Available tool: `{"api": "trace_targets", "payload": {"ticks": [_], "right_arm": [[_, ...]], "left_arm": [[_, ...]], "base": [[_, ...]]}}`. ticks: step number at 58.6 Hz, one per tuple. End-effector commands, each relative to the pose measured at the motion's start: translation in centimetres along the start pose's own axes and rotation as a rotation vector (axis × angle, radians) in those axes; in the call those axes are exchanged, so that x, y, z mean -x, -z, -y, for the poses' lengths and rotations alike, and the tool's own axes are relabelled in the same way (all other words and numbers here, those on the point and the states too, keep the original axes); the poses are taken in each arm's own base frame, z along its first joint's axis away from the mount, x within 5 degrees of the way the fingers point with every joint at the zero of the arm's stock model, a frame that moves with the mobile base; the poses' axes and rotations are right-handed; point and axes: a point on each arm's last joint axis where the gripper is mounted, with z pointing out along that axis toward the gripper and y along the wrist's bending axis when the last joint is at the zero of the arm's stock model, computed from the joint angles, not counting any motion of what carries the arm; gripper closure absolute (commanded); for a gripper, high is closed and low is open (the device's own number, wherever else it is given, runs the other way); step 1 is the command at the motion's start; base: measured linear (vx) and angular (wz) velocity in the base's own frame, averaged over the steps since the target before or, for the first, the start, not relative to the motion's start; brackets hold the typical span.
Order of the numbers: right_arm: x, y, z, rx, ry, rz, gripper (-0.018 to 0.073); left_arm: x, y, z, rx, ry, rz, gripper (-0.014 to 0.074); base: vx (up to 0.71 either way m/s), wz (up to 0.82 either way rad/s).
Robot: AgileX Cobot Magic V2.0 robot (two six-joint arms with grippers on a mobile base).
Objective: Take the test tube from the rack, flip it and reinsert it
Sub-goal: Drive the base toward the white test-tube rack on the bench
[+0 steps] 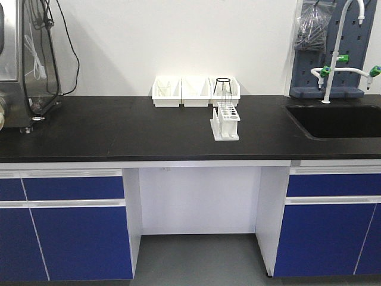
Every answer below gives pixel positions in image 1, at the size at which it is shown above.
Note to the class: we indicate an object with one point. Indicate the white lab faucet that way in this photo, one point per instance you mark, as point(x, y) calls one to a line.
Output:
point(330, 71)

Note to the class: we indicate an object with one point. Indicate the left white storage bin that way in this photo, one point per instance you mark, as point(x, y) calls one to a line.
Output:
point(166, 91)

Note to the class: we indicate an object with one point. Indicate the right blue cabinet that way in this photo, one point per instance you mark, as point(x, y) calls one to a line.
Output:
point(330, 225)

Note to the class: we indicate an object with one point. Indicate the middle white storage bin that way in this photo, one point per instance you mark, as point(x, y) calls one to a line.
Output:
point(196, 91)

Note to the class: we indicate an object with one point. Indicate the stainless steel lab machine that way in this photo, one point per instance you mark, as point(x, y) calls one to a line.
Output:
point(30, 84)

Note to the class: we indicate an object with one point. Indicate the white test tube rack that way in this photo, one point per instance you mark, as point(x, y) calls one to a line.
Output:
point(224, 123)

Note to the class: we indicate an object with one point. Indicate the blue-grey pegboard drying rack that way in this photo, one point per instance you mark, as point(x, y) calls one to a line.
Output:
point(354, 43)

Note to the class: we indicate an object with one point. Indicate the black lab sink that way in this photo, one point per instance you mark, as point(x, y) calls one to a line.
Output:
point(336, 121)

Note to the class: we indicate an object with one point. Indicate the white storage bin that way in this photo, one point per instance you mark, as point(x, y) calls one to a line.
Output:
point(166, 91)
point(196, 91)
point(234, 99)

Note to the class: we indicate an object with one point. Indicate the blue cabinet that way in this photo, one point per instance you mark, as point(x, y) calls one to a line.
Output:
point(64, 225)
point(330, 225)

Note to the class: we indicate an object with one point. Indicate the plastic bag of tubes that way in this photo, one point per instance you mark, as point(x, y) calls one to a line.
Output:
point(312, 25)

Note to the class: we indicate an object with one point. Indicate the left blue cabinet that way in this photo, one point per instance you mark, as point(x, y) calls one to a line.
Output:
point(64, 225)

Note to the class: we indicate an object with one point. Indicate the black wire tripod stand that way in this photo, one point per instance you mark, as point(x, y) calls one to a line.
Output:
point(222, 87)

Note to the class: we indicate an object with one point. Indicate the right white storage bin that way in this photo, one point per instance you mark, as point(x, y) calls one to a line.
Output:
point(234, 99)

